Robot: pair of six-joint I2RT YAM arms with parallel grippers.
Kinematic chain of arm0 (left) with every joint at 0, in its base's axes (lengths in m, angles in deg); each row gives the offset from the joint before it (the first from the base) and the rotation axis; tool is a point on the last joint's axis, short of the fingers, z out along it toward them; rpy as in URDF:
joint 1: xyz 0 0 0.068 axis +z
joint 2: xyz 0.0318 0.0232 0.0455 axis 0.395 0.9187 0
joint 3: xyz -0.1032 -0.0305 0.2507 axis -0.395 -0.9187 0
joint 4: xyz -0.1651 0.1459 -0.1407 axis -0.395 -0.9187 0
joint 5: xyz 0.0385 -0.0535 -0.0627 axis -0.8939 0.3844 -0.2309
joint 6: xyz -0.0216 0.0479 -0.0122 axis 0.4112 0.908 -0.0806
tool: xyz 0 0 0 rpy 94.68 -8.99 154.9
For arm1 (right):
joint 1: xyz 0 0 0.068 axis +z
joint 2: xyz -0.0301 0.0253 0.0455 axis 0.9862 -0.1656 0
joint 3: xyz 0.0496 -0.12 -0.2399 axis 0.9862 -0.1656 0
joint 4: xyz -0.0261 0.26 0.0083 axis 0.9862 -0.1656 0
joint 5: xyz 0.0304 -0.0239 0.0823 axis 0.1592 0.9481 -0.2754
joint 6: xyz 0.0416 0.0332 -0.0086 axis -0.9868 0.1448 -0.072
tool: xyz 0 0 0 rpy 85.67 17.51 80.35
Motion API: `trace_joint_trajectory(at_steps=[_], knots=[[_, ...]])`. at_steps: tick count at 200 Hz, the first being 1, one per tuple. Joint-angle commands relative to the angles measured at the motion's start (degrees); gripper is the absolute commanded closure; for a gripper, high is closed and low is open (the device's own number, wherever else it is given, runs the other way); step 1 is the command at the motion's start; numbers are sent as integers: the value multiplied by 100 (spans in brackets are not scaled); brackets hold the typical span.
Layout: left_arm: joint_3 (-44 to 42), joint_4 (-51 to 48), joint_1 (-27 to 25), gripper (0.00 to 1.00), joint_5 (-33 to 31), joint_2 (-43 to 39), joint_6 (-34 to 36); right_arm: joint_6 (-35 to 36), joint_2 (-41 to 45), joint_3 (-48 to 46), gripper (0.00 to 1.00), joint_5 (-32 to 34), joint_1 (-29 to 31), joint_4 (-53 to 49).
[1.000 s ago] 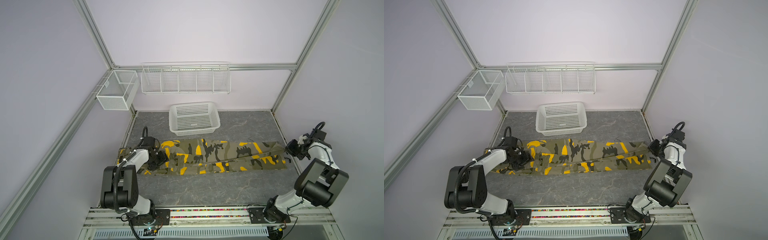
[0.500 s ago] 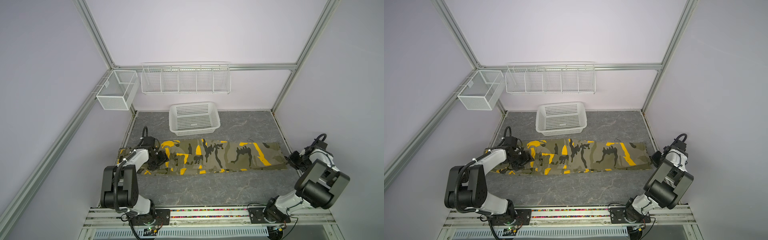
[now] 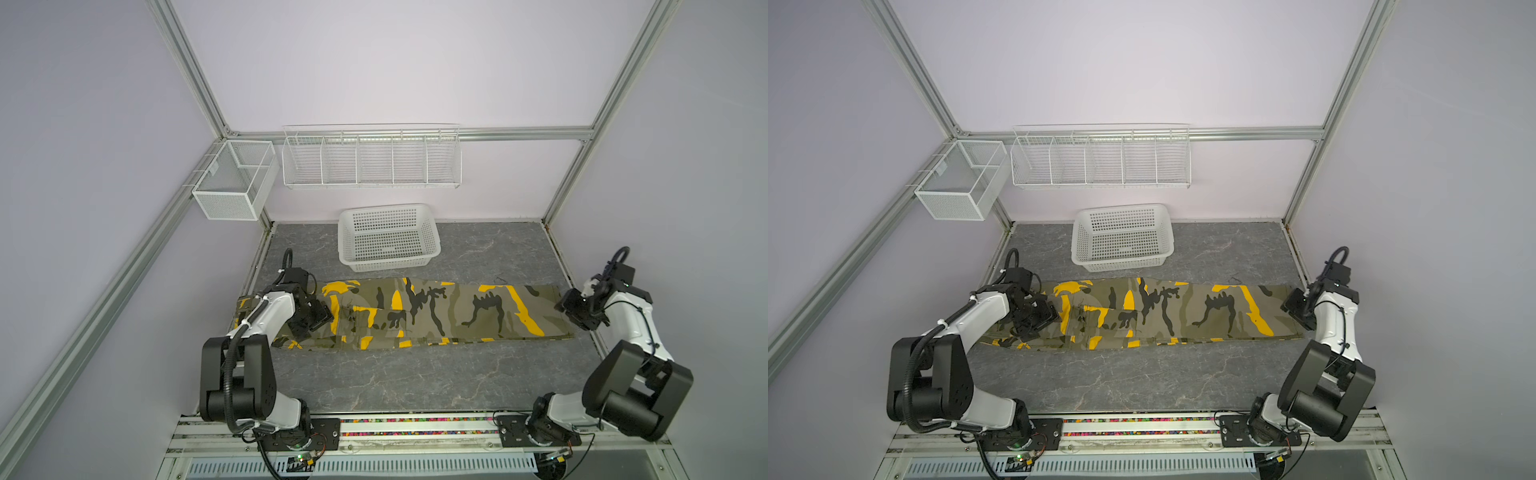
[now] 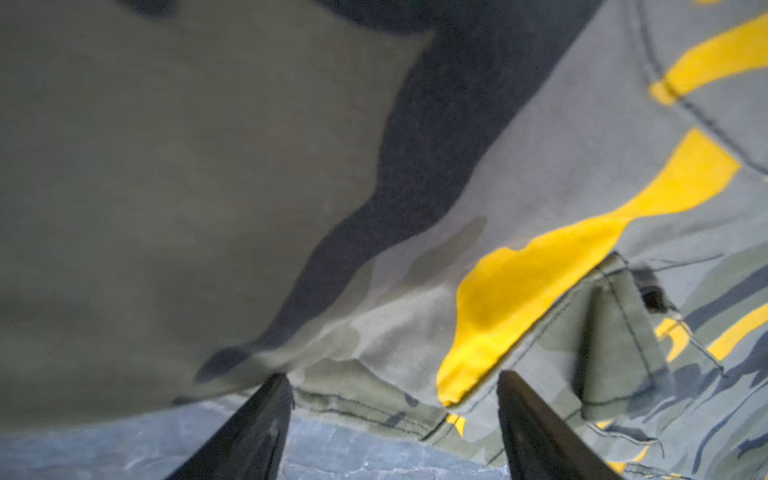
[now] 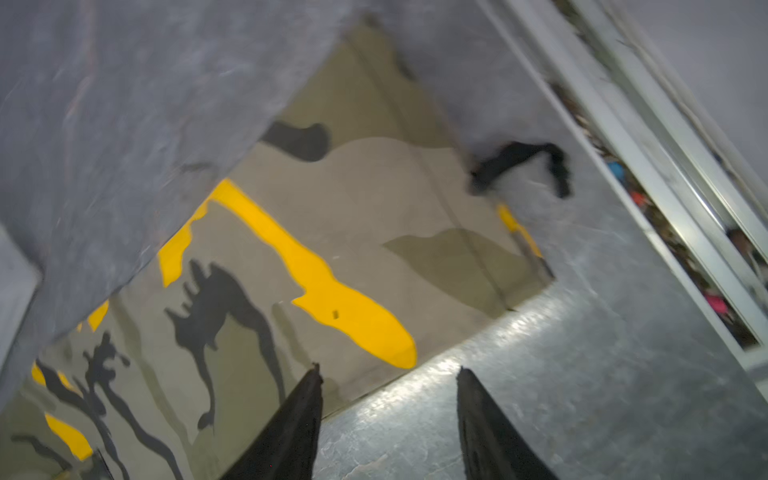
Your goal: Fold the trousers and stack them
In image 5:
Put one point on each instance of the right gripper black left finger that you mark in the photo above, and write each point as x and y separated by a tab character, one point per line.
287	446

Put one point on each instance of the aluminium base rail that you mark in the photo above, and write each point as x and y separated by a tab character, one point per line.
682	174

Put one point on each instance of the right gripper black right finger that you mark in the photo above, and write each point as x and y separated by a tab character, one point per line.
492	448

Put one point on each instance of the camouflage yellow green trousers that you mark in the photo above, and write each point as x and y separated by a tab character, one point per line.
347	240

